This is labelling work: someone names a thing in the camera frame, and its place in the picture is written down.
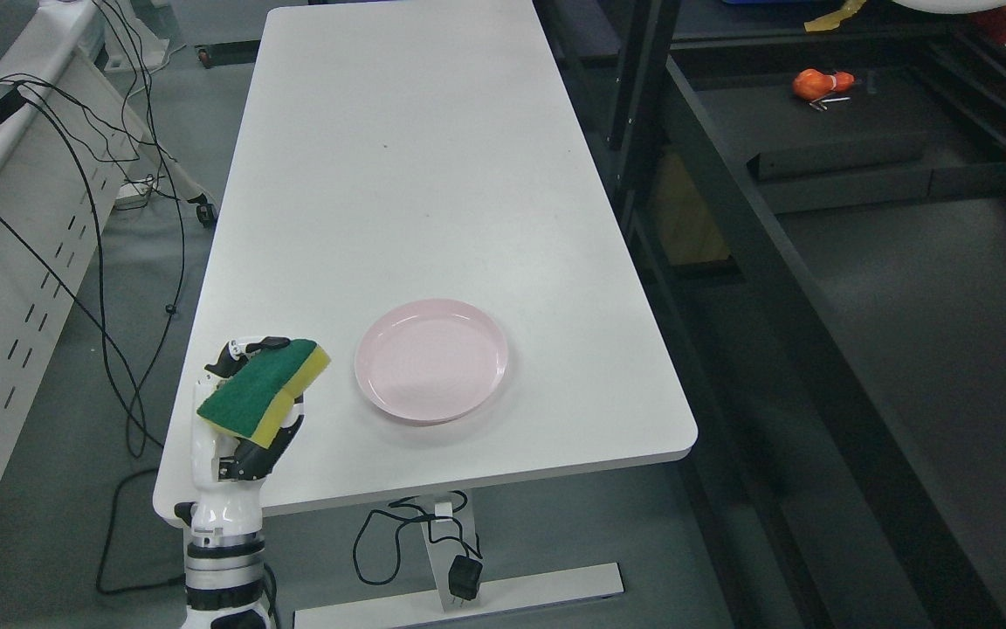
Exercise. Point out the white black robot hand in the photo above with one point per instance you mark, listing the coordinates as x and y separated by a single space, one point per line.
227 473

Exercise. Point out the green yellow sponge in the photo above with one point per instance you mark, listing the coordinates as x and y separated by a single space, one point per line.
255 402

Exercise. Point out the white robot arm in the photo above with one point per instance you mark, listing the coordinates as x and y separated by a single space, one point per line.
225 582

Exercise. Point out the black metal shelf rack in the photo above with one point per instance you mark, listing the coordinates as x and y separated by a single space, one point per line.
832 287

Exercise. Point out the orange toy on shelf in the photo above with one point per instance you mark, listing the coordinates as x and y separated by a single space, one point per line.
811 84

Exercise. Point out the pink round plate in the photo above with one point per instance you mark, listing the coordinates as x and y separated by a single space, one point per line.
430 361

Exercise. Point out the black plug under table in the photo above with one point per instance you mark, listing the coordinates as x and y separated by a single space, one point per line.
463 577

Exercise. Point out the white table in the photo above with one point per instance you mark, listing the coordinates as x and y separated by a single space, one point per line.
392 152

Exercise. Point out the white perforated side desk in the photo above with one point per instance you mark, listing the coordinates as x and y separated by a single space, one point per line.
56 191

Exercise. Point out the silver hex key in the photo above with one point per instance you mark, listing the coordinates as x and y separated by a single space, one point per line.
825 103

